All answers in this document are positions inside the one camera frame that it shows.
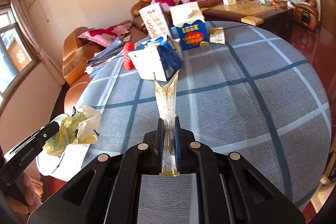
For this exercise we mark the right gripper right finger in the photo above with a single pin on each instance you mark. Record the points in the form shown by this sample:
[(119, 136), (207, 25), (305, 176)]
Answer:
[(228, 188)]

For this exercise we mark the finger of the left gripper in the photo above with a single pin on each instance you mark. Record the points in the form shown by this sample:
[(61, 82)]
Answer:
[(39, 134)]

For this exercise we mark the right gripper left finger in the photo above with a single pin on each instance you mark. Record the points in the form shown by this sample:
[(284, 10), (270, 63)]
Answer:
[(107, 189)]

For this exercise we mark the pale yellow green plastic bag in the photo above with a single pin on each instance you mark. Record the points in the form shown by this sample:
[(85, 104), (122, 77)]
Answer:
[(81, 127)]

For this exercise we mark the red foam fruit net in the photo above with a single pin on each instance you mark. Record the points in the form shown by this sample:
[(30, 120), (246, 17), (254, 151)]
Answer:
[(127, 63)]

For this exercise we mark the clear gold snack wrapper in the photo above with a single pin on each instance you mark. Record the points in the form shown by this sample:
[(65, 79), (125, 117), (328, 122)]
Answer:
[(166, 97)]

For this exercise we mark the small white blue carton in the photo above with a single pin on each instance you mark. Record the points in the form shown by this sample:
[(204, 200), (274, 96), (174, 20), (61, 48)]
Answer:
[(157, 59)]

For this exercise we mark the light blue cartoon trash bin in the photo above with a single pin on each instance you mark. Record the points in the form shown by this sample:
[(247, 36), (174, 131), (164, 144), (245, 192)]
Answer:
[(65, 166)]

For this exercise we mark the person's left hand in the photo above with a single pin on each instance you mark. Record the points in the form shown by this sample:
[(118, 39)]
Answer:
[(32, 199)]

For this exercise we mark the orange leather chaise sofa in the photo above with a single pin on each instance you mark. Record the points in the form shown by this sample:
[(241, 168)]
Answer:
[(76, 53)]

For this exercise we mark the blue plaid tablecloth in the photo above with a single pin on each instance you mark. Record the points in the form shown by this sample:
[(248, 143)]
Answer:
[(256, 95)]

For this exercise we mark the stack of folded blue cloths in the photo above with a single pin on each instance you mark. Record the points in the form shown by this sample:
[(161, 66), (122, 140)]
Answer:
[(102, 58)]

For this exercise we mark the pink floral pillow on chaise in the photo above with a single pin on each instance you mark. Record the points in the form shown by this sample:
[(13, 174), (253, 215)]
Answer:
[(104, 37)]

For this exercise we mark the beige curtain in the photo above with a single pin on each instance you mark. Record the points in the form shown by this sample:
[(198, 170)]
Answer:
[(22, 16)]

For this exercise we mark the small white medicine box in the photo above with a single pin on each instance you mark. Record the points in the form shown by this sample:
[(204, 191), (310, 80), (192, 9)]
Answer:
[(217, 35)]

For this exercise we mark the tall white blue carton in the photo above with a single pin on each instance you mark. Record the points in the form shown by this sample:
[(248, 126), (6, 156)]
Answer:
[(154, 18)]

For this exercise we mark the blue Look milk carton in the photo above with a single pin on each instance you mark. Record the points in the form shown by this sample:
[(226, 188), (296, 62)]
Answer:
[(190, 24)]

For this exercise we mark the wooden glass-top coffee table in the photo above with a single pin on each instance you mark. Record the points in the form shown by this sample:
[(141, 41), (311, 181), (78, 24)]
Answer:
[(277, 13)]

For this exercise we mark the white box on coffee table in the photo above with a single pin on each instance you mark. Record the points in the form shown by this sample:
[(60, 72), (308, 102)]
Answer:
[(229, 2)]

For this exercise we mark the brown leather armchair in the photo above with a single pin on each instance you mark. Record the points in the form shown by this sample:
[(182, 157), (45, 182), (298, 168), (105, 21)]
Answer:
[(305, 12)]

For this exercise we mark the dark brown door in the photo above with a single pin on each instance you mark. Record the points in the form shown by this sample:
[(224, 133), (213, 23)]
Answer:
[(328, 15)]

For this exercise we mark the window with white frame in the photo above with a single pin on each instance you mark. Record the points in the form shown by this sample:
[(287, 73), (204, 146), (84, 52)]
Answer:
[(18, 58)]

